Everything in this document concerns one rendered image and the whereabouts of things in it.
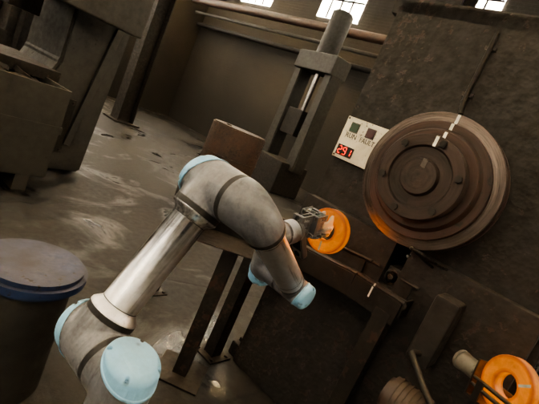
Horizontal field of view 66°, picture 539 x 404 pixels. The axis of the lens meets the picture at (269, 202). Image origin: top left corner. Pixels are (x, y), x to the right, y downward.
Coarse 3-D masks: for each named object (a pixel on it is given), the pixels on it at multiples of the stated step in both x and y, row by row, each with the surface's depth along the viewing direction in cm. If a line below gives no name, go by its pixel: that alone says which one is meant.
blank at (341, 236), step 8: (328, 208) 143; (328, 216) 142; (336, 216) 140; (344, 216) 140; (336, 224) 140; (344, 224) 138; (336, 232) 139; (344, 232) 138; (312, 240) 145; (320, 240) 143; (328, 240) 141; (336, 240) 139; (344, 240) 138; (320, 248) 142; (328, 248) 140; (336, 248) 139
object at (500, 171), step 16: (432, 112) 142; (448, 112) 138; (400, 128) 148; (480, 128) 132; (496, 144) 128; (368, 160) 154; (496, 160) 128; (368, 176) 153; (496, 176) 127; (368, 192) 153; (496, 192) 127; (368, 208) 152; (496, 208) 126; (384, 224) 148; (480, 224) 129; (400, 240) 143; (416, 240) 140; (432, 240) 137; (448, 240) 134; (464, 240) 131
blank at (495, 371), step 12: (492, 360) 115; (504, 360) 112; (516, 360) 109; (492, 372) 114; (504, 372) 111; (516, 372) 108; (528, 372) 105; (492, 384) 112; (528, 384) 104; (492, 396) 111; (504, 396) 110; (516, 396) 106; (528, 396) 103
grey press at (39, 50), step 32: (32, 0) 293; (64, 0) 270; (96, 0) 286; (128, 0) 304; (32, 32) 333; (64, 32) 310; (96, 32) 323; (128, 32) 315; (32, 64) 290; (64, 64) 315; (96, 64) 334; (96, 96) 346; (64, 128) 335; (64, 160) 349
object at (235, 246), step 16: (224, 224) 172; (208, 240) 156; (224, 240) 163; (240, 240) 169; (224, 256) 161; (224, 272) 162; (208, 288) 163; (224, 288) 167; (208, 304) 164; (208, 320) 165; (192, 336) 167; (192, 352) 168; (176, 368) 170; (192, 368) 178; (208, 368) 182; (176, 384) 164; (192, 384) 168
